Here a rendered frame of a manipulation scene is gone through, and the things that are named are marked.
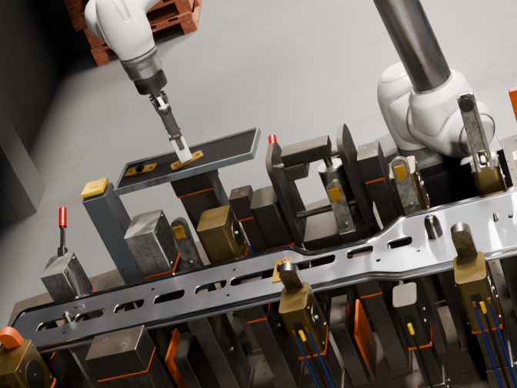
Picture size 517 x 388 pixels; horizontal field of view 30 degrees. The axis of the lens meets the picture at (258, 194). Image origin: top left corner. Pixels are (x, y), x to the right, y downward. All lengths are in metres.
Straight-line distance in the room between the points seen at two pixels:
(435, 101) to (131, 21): 0.76
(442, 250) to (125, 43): 0.84
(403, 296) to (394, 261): 0.11
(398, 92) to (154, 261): 0.79
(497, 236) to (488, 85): 2.98
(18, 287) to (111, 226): 2.45
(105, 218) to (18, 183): 3.07
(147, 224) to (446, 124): 0.77
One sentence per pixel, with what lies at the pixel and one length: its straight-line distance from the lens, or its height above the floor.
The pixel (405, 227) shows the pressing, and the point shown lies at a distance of 2.09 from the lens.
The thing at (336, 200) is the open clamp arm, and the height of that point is 1.07.
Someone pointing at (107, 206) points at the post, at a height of 1.11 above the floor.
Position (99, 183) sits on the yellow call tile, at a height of 1.16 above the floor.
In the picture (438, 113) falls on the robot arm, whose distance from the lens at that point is 2.41.
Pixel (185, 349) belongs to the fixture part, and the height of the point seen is 0.87.
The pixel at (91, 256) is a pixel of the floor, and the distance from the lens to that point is 4.82.
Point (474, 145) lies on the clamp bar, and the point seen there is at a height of 1.10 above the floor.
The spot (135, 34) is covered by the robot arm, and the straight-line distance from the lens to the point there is 2.21.
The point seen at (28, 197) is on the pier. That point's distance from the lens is 5.57.
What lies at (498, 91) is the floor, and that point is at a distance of 4.83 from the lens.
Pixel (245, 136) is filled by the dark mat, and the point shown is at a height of 1.16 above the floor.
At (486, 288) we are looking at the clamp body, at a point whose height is 1.02.
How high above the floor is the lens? 2.10
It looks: 27 degrees down
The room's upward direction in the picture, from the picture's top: 23 degrees counter-clockwise
